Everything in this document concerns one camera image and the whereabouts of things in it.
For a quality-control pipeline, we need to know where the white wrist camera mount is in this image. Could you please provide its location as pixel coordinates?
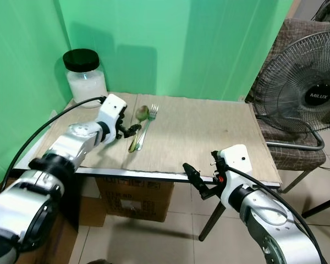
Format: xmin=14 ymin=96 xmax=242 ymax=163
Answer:
xmin=97 ymin=93 xmax=127 ymax=136
xmin=217 ymin=144 xmax=251 ymax=208

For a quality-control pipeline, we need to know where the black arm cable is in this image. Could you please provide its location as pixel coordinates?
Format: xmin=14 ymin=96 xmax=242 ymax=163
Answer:
xmin=227 ymin=165 xmax=328 ymax=264
xmin=10 ymin=96 xmax=107 ymax=183

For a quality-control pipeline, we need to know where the green backdrop cloth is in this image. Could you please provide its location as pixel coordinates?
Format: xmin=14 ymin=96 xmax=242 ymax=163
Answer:
xmin=0 ymin=0 xmax=295 ymax=193

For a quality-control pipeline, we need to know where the glass jar with black lid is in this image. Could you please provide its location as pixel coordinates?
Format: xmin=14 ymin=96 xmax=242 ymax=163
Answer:
xmin=63 ymin=48 xmax=108 ymax=108

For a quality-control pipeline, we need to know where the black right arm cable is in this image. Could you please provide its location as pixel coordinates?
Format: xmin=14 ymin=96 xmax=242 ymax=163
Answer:
xmin=227 ymin=165 xmax=328 ymax=264

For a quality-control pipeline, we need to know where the brown cardboard box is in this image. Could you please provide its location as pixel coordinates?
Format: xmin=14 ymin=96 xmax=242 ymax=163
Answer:
xmin=96 ymin=177 xmax=175 ymax=224

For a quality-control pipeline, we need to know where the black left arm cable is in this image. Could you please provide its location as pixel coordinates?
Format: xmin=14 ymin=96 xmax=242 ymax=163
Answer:
xmin=10 ymin=96 xmax=107 ymax=183

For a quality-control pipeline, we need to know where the black table leg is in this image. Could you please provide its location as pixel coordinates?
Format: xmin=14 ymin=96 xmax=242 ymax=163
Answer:
xmin=199 ymin=199 xmax=227 ymax=242

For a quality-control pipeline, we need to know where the metal spoon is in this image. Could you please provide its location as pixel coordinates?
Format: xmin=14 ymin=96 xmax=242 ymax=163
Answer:
xmin=128 ymin=105 xmax=150 ymax=153

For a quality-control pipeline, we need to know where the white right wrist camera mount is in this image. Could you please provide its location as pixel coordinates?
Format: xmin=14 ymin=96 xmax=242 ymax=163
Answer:
xmin=217 ymin=144 xmax=251 ymax=208

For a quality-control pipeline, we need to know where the large beige woven placemat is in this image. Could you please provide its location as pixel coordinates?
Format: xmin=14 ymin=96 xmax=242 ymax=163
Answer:
xmin=128 ymin=95 xmax=283 ymax=185

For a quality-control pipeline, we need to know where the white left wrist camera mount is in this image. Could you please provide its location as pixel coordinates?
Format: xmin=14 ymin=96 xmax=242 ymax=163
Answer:
xmin=97 ymin=93 xmax=127 ymax=136

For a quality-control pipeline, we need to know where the brown woven chair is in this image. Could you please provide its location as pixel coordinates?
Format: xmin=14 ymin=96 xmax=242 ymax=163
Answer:
xmin=244 ymin=18 xmax=330 ymax=194

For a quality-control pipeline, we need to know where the metal fork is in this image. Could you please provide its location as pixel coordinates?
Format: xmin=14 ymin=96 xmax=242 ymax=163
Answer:
xmin=134 ymin=104 xmax=159 ymax=152

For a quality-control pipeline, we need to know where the black electric fan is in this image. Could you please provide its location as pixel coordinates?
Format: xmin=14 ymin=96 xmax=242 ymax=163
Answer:
xmin=252 ymin=30 xmax=330 ymax=152

